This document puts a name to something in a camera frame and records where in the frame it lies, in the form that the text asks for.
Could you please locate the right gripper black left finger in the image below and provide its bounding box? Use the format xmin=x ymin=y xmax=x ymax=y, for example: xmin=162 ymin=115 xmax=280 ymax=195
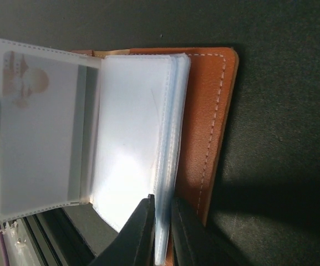
xmin=90 ymin=195 xmax=155 ymax=266

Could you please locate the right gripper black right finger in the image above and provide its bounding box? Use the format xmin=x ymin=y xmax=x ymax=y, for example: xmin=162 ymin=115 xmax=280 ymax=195
xmin=171 ymin=197 xmax=248 ymax=265

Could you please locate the brown leather card holder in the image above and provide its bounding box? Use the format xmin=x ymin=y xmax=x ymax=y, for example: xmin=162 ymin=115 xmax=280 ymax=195
xmin=0 ymin=39 xmax=238 ymax=265

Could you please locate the white card orange figure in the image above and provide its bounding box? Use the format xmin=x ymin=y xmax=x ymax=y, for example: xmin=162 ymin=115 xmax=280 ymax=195
xmin=1 ymin=51 xmax=78 ymax=215

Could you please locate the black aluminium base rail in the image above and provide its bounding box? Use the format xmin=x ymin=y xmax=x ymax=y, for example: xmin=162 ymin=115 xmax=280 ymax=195
xmin=23 ymin=204 xmax=111 ymax=265

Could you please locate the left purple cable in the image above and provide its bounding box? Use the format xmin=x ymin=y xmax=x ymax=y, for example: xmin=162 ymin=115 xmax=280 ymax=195
xmin=0 ymin=224 xmax=12 ymax=266

